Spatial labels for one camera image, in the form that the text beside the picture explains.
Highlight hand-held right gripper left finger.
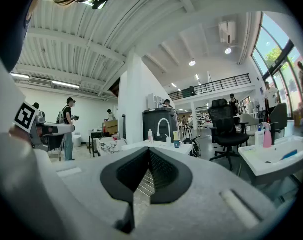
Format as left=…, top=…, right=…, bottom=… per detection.
left=49, top=146, right=150, bottom=240

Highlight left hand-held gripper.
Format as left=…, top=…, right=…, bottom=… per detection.
left=13, top=101, right=76, bottom=153

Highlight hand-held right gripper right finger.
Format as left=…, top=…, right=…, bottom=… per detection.
left=148, top=146, right=292, bottom=240

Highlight person's left forearm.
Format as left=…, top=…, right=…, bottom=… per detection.
left=9, top=126, right=33, bottom=147

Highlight white trash bin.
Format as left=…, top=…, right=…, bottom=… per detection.
left=73, top=132, right=83, bottom=148

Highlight small black table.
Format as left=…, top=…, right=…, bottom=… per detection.
left=88, top=130, right=110, bottom=158

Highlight marble pattern sink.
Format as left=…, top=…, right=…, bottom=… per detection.
left=95, top=137, right=129, bottom=158

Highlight ceiling tube light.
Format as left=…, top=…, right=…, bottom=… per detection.
left=10, top=72, right=31, bottom=80
left=51, top=80, right=81, bottom=89

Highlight cardboard box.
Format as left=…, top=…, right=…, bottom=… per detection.
left=104, top=119, right=119, bottom=135

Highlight black backpack white pattern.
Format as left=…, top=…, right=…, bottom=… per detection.
left=183, top=134, right=203, bottom=158

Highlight black office chair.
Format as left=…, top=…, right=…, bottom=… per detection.
left=207, top=98, right=250, bottom=172

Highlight white bottle blue cap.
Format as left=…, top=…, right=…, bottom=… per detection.
left=255, top=123, right=266, bottom=149

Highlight pink spray bottle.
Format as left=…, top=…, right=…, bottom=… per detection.
left=261, top=121, right=273, bottom=149

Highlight white storage shelves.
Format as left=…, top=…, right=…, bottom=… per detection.
left=195, top=106, right=215, bottom=130

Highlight light grey chair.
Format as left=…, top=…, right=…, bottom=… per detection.
left=238, top=113, right=261, bottom=138

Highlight blue plastic tool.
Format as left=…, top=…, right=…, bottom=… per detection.
left=280, top=149, right=299, bottom=161

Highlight large black machine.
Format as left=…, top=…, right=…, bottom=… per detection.
left=142, top=107, right=179, bottom=143

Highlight white curved faucet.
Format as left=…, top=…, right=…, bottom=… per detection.
left=156, top=118, right=172, bottom=144

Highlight white shelf cabinet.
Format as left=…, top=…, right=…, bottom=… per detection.
left=146, top=92, right=165, bottom=110

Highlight dark grey chair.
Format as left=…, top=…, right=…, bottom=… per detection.
left=269, top=103, right=289, bottom=145

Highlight black balcony railing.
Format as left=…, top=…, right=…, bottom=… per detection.
left=168, top=73, right=251, bottom=102

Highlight person's torso black shirt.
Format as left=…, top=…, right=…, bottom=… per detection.
left=0, top=0, right=44, bottom=73

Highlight large glass window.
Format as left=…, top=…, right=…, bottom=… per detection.
left=250, top=12, right=303, bottom=120

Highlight white ceiling air conditioner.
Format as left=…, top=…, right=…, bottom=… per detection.
left=218, top=20, right=237, bottom=44

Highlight black head-worn camera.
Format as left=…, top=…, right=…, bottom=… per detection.
left=91, top=0, right=111, bottom=11

